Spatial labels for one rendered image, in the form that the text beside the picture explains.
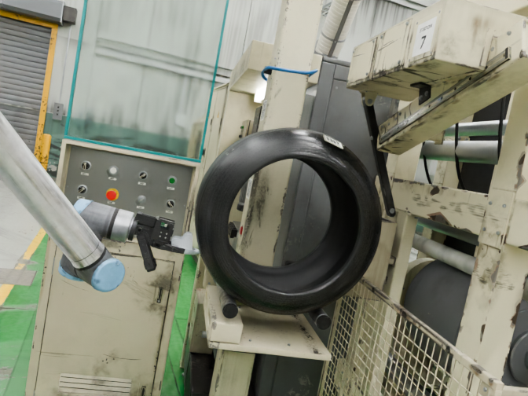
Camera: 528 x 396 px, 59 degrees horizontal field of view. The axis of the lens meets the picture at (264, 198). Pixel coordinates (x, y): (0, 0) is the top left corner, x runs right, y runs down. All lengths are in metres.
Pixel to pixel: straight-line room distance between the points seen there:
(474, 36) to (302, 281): 0.91
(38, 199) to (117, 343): 1.11
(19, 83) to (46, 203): 9.28
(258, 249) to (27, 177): 0.87
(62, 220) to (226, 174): 0.43
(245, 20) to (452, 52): 9.83
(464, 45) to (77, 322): 1.73
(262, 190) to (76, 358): 1.08
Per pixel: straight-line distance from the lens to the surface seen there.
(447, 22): 1.22
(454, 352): 1.19
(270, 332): 1.54
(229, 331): 1.39
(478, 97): 1.32
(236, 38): 10.80
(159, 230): 1.39
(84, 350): 2.18
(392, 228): 1.77
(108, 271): 1.27
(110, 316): 2.11
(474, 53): 1.24
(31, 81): 10.39
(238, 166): 1.28
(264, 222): 1.69
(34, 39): 10.48
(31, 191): 1.16
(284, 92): 1.69
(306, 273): 1.65
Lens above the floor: 1.35
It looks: 5 degrees down
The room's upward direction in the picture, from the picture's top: 11 degrees clockwise
